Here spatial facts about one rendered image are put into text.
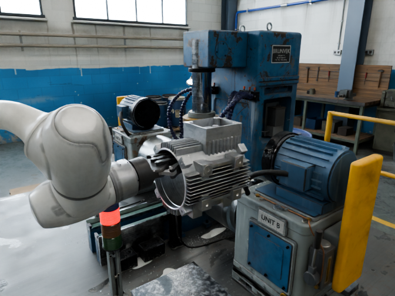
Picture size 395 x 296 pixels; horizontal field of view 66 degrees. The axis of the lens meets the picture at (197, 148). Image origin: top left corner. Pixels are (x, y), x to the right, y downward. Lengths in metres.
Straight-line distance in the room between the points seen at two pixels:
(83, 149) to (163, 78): 7.20
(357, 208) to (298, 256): 0.22
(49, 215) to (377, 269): 1.23
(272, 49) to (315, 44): 5.64
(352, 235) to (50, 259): 1.14
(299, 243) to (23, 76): 6.17
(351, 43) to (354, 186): 5.53
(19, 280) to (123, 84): 6.11
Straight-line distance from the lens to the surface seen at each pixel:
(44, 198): 0.64
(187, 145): 0.75
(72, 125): 0.49
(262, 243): 1.05
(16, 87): 6.67
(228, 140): 0.79
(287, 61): 1.56
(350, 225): 0.95
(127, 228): 1.33
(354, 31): 6.35
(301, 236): 0.95
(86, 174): 0.53
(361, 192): 0.93
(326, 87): 6.67
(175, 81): 7.85
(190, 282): 1.07
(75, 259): 1.44
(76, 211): 0.64
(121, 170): 0.68
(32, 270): 1.45
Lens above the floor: 1.62
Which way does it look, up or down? 17 degrees down
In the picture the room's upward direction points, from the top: straight up
